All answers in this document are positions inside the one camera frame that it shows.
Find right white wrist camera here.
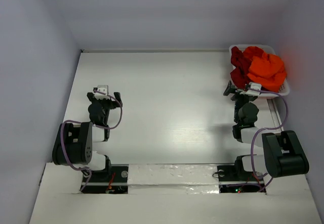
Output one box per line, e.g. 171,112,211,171
240,82,262,97

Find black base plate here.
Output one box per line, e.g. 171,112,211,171
213,165,265,194
81,165,129,194

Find dark red t shirt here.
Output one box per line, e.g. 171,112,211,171
230,47,252,88

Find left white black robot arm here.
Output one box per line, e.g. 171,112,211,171
52,87,123,177

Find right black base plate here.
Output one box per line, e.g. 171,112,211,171
213,165,265,194

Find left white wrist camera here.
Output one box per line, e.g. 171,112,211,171
93,85,109,100

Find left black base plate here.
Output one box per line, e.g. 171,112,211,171
81,165,129,194

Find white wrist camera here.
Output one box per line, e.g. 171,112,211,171
93,85,109,100
240,82,262,97

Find white plastic basket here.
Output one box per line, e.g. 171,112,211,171
228,44,290,99

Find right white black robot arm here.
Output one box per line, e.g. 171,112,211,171
223,82,309,180

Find orange t shirt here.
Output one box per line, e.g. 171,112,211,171
243,46,287,93

